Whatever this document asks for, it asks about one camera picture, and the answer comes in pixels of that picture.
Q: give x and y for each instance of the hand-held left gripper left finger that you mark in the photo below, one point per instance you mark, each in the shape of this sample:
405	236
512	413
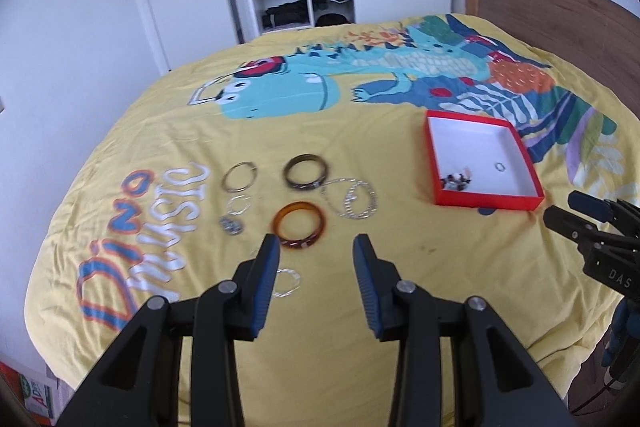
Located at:
268	269

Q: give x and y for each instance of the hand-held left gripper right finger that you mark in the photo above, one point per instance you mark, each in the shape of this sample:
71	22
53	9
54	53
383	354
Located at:
364	269

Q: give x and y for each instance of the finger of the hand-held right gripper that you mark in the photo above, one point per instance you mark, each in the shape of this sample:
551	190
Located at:
562	222
587	204

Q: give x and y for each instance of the amber bangle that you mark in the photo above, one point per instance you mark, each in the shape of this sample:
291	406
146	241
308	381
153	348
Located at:
280	234

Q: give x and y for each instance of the silver metal wristwatch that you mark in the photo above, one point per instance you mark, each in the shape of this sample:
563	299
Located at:
231	226

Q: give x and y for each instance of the red jewelry box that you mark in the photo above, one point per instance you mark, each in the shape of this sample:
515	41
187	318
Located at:
475	147

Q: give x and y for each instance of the silver twisted hoop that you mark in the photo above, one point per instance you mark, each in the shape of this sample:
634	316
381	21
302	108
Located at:
295	287
231	207

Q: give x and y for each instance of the yellow printed dinosaur blanket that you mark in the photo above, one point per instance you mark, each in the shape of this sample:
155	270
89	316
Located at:
450	267

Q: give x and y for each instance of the dark brown bangle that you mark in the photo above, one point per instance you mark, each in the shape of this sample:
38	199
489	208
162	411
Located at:
292	181

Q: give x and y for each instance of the thin gold bangle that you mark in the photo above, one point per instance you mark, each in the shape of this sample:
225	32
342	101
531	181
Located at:
226	181

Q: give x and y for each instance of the small dark earrings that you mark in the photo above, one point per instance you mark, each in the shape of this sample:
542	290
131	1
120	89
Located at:
456	181

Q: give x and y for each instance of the wooden headboard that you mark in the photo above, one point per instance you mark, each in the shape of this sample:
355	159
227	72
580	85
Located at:
550	12

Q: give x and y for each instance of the black item on wardrobe floor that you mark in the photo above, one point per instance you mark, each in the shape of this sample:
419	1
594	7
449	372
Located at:
331	20

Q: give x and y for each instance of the folded dark clothes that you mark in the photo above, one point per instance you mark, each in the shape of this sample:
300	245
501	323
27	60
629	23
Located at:
285	14

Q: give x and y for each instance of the printed cardboard box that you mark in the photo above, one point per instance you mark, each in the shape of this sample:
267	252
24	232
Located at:
37	397

